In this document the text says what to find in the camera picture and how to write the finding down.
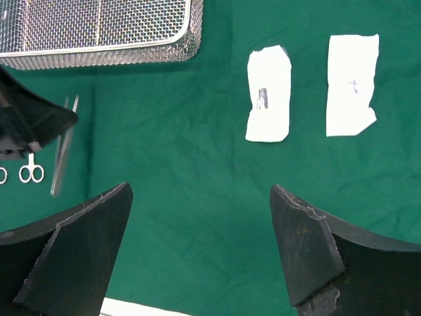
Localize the silver surgical scissors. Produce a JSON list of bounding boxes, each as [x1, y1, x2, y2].
[[1, 167, 8, 185], [18, 153, 45, 184]]

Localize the silver tweezers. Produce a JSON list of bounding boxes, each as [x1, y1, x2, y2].
[[49, 94, 80, 198]]

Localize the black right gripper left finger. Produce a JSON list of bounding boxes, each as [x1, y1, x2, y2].
[[1, 182, 133, 315]]

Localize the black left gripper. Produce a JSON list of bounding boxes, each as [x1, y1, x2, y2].
[[1, 67, 78, 160]]

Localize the clear pouch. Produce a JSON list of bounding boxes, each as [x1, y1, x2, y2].
[[245, 45, 292, 143], [326, 34, 380, 137]]

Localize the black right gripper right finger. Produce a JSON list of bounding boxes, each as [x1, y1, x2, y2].
[[270, 185, 420, 315]]

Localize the metal wire mesh tray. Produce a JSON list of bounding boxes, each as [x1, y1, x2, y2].
[[1, 0, 204, 70]]

